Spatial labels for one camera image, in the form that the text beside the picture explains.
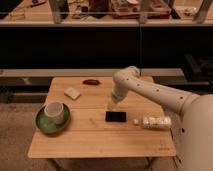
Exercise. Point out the green plate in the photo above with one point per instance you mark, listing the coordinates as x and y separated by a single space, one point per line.
47 126

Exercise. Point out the dark red sausage toy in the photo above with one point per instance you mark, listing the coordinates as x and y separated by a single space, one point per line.
91 82

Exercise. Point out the white sponge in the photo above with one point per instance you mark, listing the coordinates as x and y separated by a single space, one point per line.
72 93

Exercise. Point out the white cup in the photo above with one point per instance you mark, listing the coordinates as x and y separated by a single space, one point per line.
55 112

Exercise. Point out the black box on shelf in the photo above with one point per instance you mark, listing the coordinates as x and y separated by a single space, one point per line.
197 69

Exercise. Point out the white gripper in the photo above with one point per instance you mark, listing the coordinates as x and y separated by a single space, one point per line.
112 103

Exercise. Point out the black eraser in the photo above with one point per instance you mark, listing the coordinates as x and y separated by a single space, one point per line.
115 116

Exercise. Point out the clear plastic bottle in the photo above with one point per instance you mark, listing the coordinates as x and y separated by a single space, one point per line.
153 122

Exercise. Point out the wooden workbench with clutter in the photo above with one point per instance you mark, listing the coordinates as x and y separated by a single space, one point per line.
106 13

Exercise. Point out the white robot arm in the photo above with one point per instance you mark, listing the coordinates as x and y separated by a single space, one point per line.
196 112

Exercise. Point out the wooden folding table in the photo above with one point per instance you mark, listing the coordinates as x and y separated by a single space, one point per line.
88 135

